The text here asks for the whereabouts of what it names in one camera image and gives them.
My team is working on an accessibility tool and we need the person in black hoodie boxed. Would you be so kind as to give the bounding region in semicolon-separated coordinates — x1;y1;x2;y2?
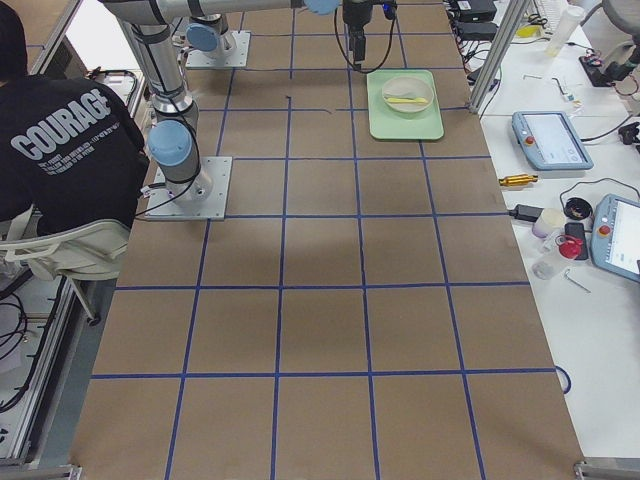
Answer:
1;4;149;235

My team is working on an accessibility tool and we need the yellow plastic fork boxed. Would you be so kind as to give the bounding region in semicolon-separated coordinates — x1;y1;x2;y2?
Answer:
385;97;430;106

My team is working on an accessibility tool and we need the red round cap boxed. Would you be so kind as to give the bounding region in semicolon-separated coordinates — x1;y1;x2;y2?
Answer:
556;234;584;260

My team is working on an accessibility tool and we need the black round dish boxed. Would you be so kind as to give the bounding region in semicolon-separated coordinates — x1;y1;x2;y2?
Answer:
563;197;593;221

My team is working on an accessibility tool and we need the black smartphone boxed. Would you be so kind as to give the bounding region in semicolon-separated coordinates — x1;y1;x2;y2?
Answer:
564;222;589;261

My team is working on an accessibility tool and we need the lower blue teach pendant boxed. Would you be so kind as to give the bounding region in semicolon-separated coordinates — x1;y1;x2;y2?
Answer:
590;194;640;283

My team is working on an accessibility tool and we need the white office chair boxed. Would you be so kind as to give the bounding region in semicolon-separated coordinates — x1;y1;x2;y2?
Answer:
1;219;130;325

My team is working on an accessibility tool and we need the aluminium frame post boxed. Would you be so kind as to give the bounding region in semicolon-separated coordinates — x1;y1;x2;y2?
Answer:
468;0;529;113

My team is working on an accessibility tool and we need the white lavender cup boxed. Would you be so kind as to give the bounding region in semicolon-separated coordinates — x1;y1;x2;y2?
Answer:
532;208;566;239

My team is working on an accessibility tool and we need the clear plastic cup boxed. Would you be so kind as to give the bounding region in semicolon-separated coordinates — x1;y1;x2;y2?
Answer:
531;247;566;280

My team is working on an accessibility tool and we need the upper blue teach pendant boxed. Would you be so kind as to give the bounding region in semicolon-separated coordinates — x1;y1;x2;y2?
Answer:
511;111;593;171

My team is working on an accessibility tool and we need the black power adapter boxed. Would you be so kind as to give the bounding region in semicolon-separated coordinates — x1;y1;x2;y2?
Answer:
508;204;544;223

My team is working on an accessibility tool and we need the blue teach pendant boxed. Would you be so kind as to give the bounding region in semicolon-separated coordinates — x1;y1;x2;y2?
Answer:
511;111;593;171
590;194;640;283

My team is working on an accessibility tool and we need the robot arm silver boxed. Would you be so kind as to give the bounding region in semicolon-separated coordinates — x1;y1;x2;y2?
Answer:
185;14;236;58
102;1;397;135

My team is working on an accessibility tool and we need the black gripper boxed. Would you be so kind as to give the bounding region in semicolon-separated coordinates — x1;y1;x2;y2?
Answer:
342;0;398;71

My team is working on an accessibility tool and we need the green plastic tray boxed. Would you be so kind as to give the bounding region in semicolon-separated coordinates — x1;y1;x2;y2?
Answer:
367;69;444;140

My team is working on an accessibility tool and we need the silver allen key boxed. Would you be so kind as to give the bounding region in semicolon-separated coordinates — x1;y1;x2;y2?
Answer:
563;269;592;294

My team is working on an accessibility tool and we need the gold metal cylinder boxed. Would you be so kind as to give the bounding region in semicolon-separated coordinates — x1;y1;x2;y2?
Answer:
498;174;539;188

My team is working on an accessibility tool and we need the white round plate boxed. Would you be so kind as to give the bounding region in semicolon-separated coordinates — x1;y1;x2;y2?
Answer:
382;76;435;113

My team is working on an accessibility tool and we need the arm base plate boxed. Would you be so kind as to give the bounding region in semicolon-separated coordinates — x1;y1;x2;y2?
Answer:
142;156;232;221
185;25;251;70

